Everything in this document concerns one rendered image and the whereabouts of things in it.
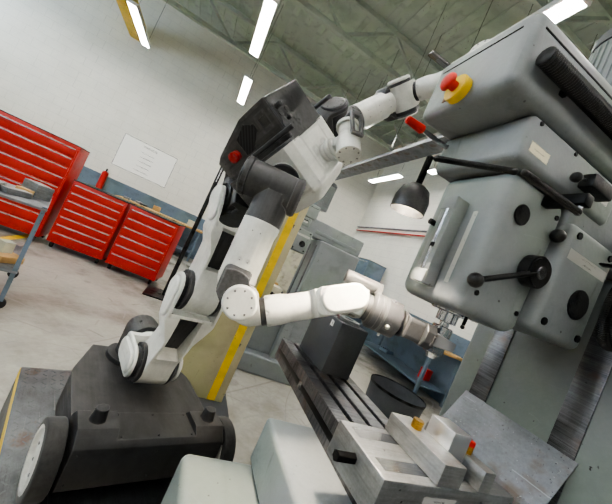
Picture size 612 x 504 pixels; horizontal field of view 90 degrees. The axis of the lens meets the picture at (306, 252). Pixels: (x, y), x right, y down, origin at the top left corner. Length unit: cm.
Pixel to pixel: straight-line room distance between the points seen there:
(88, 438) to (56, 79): 995
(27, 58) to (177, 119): 345
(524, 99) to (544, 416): 78
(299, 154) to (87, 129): 950
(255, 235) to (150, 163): 911
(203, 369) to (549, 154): 234
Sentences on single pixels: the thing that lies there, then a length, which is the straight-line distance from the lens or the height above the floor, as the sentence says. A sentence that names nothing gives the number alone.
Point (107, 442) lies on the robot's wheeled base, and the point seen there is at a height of 59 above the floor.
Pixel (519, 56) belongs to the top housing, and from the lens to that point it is 79.
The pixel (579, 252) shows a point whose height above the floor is 154.
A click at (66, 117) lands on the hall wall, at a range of 1037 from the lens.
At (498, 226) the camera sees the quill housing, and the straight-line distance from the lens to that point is 75.
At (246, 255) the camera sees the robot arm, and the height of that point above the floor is 123.
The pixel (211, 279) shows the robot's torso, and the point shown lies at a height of 109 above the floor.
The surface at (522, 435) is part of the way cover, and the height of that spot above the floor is 109.
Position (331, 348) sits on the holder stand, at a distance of 112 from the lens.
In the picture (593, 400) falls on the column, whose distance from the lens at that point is 106.
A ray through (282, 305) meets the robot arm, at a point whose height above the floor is 116.
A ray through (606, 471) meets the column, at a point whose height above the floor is 113.
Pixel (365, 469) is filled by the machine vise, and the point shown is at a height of 100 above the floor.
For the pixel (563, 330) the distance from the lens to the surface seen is 93.
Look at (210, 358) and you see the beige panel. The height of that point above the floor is 33.
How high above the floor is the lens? 127
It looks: 2 degrees up
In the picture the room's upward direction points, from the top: 24 degrees clockwise
